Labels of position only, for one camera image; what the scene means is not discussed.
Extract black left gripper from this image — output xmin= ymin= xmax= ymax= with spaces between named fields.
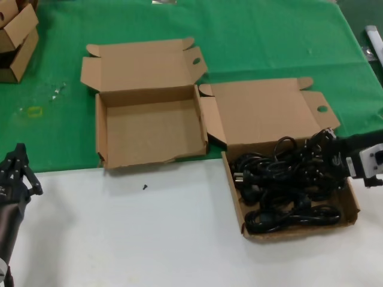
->
xmin=0 ymin=143 xmax=44 ymax=261

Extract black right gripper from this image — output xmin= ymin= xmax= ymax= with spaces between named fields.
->
xmin=318 ymin=127 xmax=383 ymax=181

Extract black power cable with plug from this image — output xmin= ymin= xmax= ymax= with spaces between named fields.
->
xmin=232 ymin=127 xmax=339 ymax=188

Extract stacked cardboard box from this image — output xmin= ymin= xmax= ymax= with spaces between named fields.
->
xmin=0 ymin=28 xmax=39 ymax=84
xmin=0 ymin=0 xmax=20 ymax=29
xmin=0 ymin=3 xmax=39 ymax=53

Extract torn-edged open cardboard box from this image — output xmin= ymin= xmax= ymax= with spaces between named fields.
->
xmin=80 ymin=37 xmax=209 ymax=170

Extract white debris scraps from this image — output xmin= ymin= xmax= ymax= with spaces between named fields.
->
xmin=49 ymin=82 xmax=68 ymax=101

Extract white tube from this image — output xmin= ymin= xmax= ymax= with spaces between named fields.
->
xmin=364 ymin=25 xmax=383 ymax=65

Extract green tablecloth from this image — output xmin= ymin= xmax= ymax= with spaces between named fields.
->
xmin=0 ymin=0 xmax=383 ymax=176

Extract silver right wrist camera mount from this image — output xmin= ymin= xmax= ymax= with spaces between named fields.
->
xmin=358 ymin=142 xmax=383 ymax=190

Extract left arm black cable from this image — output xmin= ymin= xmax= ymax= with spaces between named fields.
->
xmin=2 ymin=264 xmax=15 ymax=287

